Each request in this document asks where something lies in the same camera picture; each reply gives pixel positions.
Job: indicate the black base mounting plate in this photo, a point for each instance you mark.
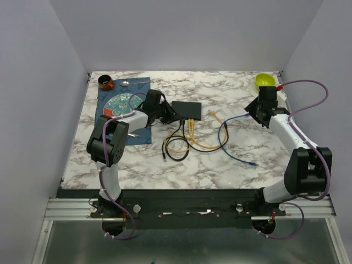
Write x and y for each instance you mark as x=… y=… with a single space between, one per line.
x=187 y=209

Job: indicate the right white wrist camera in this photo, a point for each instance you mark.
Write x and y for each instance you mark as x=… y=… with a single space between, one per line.
x=281 y=96

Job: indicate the teal red patterned plate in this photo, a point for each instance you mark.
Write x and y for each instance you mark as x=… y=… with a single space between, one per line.
x=121 y=104

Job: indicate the green bowl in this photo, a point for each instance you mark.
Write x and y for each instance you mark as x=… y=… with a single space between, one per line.
x=264 y=79

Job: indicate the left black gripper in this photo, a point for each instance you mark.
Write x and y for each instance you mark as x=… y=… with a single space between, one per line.
x=171 y=115

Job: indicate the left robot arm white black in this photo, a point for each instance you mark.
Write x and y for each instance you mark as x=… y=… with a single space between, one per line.
x=109 y=137

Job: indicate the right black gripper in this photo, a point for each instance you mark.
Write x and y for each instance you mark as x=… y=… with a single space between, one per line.
x=251 y=108

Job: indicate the metal spoon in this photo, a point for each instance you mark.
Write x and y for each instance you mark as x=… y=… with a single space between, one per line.
x=127 y=83

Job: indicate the red black cup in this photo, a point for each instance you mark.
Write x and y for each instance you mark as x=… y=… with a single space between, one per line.
x=105 y=83

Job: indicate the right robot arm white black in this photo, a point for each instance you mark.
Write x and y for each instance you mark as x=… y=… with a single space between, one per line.
x=308 y=173

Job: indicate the aluminium rail frame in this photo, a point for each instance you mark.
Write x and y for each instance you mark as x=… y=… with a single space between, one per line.
x=79 y=210

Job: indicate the black network switch box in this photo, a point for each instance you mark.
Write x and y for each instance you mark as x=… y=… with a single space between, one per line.
x=188 y=110

